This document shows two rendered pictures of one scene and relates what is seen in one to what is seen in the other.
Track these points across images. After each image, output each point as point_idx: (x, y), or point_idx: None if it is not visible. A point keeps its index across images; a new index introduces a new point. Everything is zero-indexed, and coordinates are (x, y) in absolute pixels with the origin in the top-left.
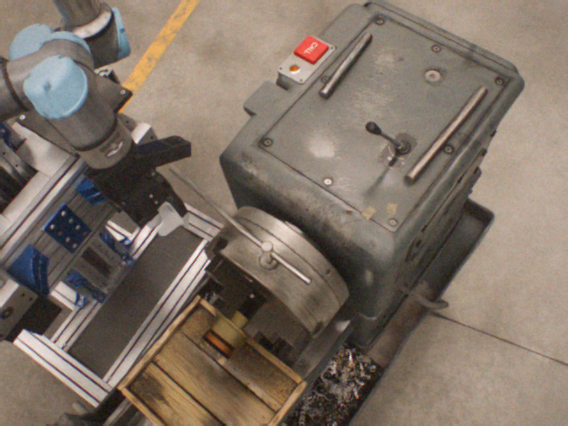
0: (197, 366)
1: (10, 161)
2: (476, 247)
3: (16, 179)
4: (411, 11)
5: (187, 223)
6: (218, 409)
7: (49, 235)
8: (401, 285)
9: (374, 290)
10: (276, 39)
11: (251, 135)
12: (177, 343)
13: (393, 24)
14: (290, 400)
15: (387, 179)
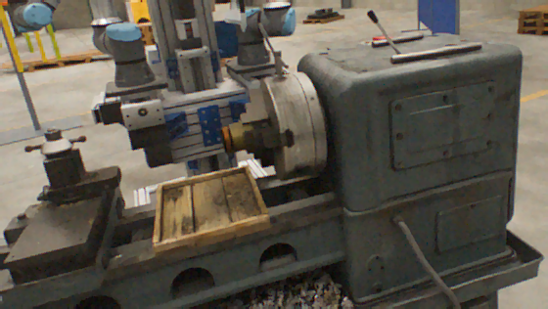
0: (211, 194)
1: (206, 71)
2: (510, 270)
3: (205, 89)
4: None
5: (243, 23)
6: (200, 214)
7: (198, 117)
8: (391, 204)
9: (343, 136)
10: None
11: (320, 52)
12: (213, 182)
13: (443, 36)
14: (248, 219)
15: (379, 63)
